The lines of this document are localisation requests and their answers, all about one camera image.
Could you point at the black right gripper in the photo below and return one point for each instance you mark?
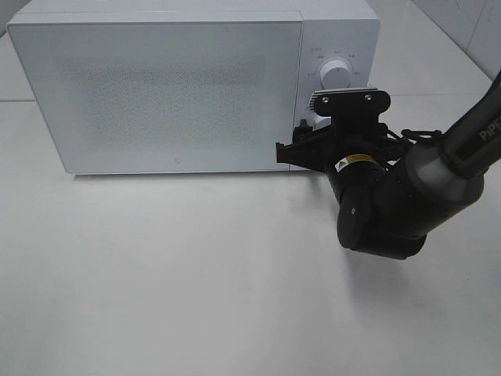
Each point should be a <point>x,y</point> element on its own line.
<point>353,156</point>

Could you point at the white timer knob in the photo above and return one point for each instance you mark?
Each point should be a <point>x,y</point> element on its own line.
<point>319,122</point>

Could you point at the white microwave door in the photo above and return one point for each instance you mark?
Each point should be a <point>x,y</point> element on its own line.
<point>156,97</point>

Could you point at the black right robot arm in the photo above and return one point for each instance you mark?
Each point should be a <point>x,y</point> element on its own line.
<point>394,188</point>

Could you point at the upper white power knob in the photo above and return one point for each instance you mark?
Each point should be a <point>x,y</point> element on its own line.
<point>335,74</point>

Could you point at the white microwave oven body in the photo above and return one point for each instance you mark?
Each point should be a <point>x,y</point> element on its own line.
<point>329,29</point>

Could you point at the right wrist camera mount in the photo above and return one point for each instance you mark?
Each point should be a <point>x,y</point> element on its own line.
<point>361,106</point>

